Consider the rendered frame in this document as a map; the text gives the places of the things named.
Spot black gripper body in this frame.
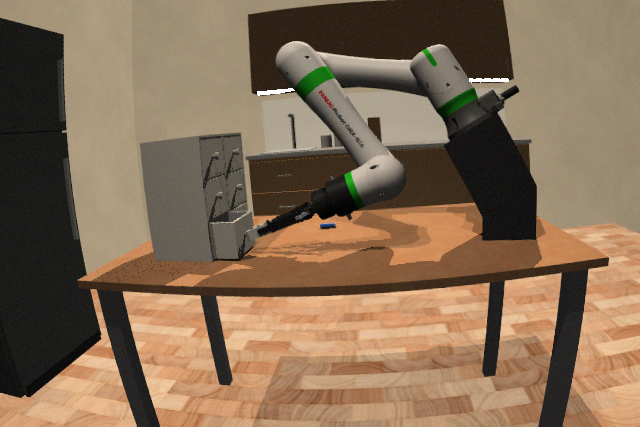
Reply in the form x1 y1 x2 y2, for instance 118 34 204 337
298 187 336 220

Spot grey small chest of drawers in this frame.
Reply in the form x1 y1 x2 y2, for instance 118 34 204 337
140 132 247 262

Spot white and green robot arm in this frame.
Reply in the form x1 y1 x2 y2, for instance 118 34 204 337
276 41 519 220

